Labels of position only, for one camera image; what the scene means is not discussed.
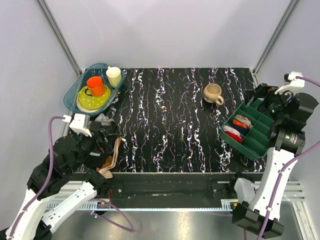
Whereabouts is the green compartment organizer box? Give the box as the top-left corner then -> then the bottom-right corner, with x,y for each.
219,99 -> 274,162

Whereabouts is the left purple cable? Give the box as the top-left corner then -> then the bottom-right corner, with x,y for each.
9,115 -> 73,233

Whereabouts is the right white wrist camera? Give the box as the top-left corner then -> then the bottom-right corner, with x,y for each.
275,71 -> 305,95

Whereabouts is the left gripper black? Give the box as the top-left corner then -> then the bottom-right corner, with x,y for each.
68,127 -> 119,174

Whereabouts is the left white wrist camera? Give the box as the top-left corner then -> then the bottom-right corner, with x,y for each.
69,113 -> 92,137

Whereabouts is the black underwear in pile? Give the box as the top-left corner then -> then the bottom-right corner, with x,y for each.
83,150 -> 114,169

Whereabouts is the tan beige underwear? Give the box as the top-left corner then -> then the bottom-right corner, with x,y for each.
96,136 -> 122,179

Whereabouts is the right aluminium corner post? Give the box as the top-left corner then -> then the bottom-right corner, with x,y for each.
252,0 -> 300,75

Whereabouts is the yellow-green dotted plate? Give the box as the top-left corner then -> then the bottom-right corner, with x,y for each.
76,85 -> 111,113

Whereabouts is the rolled pink-beige underwear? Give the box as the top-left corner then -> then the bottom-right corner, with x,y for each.
234,114 -> 253,129

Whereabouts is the purple cable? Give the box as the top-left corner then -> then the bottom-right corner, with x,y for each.
243,76 -> 320,240
9,115 -> 73,233

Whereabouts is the cream cup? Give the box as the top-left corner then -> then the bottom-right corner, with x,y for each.
106,66 -> 122,88

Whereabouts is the aluminium frame rail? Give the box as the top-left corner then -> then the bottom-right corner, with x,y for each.
52,181 -> 305,202

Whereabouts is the aluminium corner post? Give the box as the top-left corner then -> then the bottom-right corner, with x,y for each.
36,0 -> 82,77
252,0 -> 300,75

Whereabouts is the left aluminium corner post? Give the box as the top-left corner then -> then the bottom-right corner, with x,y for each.
36,0 -> 82,77

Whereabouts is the beige ceramic mug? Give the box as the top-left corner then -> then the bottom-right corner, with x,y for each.
203,83 -> 225,106

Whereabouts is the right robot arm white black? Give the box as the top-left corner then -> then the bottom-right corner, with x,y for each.
227,83 -> 319,240

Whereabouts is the teal plastic tub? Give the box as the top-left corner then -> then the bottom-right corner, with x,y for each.
63,63 -> 125,117

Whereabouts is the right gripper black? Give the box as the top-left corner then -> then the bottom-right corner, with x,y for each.
242,82 -> 296,123

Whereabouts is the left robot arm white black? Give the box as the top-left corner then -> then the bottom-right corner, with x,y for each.
0,121 -> 118,240

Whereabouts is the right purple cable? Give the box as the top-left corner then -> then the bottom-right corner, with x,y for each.
243,76 -> 320,240

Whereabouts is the rolled red-white underwear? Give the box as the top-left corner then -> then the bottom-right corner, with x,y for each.
223,125 -> 243,143

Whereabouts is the orange mug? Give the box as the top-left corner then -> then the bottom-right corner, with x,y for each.
84,76 -> 105,97

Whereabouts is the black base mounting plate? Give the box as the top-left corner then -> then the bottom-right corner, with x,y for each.
79,172 -> 258,210

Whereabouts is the rolled orange-navy underwear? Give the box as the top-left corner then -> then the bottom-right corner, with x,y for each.
232,119 -> 248,129

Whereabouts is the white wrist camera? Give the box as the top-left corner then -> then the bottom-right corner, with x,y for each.
69,113 -> 92,137
275,71 -> 305,95

